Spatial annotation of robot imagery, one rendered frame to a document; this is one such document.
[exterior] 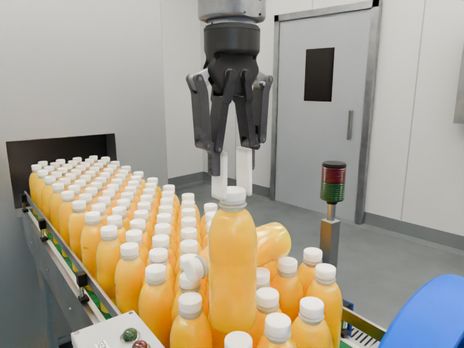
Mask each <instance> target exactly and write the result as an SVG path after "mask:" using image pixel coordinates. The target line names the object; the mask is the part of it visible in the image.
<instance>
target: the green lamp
mask: <svg viewBox="0 0 464 348"><path fill-rule="evenodd" d="M137 336H138V332H137V330H136V329H135V328H132V327H130V328H127V329H126V330H124V332H123V335H122V337H123V339H124V340H134V339H135V338H136V337H137Z"/></svg>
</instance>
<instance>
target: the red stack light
mask: <svg viewBox="0 0 464 348"><path fill-rule="evenodd" d="M346 172H347V167H345V168H339V169H334V168H325V167H324V166H322V173H321V180H322V181H323V182H325V183H329V184H342V183H345V182H346Z"/></svg>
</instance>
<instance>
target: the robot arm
mask: <svg viewBox="0 0 464 348"><path fill-rule="evenodd" d="M266 1H267V0H197V4H198V19H199V20H200V21H201V22H202V23H207V24H208V25H207V26H205V28H204V53H205V55H206V61H205V63H204V66H203V70H201V71H199V72H197V73H195V74H189V75H187V76H186V82H187V84H188V87H189V90H190V92H191V103H192V113H193V131H194V140H195V147H197V148H201V149H203V150H205V151H206V152H207V153H208V173H209V175H212V193H211V197H214V198H215V199H218V200H220V201H223V202H225V201H227V163H228V153H227V152H225V151H222V150H223V145H224V136H225V130H226V121H227V116H228V111H229V104H230V103H231V102H232V100H233V102H234V103H235V111H236V116H237V121H238V130H239V135H240V144H241V146H237V147H236V178H237V186H239V187H242V188H244V189H245V190H246V195H248V196H251V195H252V170H254V168H255V150H258V149H259V148H260V144H261V143H262V144H263V143H265V142H266V140H267V121H268V109H269V91H270V89H271V85H272V83H273V76H272V75H265V74H263V73H261V72H260V71H259V67H258V64H257V56H258V54H259V52H260V28H259V26H257V25H256V24H257V23H262V22H263V21H264V20H265V19H266ZM208 81H209V82H208ZM209 83H210V85H211V86H212V89H211V102H212V104H211V114H210V109H209V92H208V89H207V86H208V85H209ZM252 85H253V86H254V87H253V89H252Z"/></svg>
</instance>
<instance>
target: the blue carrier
mask: <svg viewBox="0 0 464 348"><path fill-rule="evenodd" d="M378 348H464V278H463V277H461V276H459V275H454V274H446V275H440V276H438V277H436V278H434V279H432V280H430V281H429V282H427V283H426V284H424V285H423V286H422V287H421V288H420V289H419V290H418V291H417V292H416V293H415V294H414V295H413V296H412V297H411V298H410V299H409V300H408V301H407V302H406V303H405V305H404V306H403V307H402V309H401V310H400V311H399V312H398V314H397V315H396V317H395V318H394V320H393V321H392V323H391V324H390V326H389V328H388V329H387V331H386V333H385V335H384V336H383V339H382V340H381V342H380V344H379V346H378Z"/></svg>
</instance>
